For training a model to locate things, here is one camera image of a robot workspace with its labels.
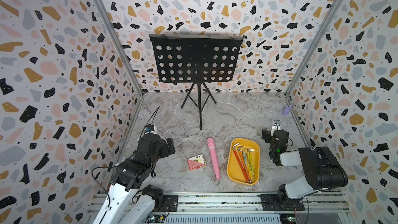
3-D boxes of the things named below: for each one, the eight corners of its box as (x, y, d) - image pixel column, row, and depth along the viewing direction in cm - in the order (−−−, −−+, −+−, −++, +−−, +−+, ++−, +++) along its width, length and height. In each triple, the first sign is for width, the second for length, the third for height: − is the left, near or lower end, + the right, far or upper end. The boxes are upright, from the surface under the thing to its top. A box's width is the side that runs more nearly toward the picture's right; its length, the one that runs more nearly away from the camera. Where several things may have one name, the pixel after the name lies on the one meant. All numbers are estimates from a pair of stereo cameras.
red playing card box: (189, 171, 86) (189, 169, 84) (186, 160, 90) (186, 158, 88) (206, 165, 88) (206, 163, 86) (202, 154, 92) (202, 153, 90)
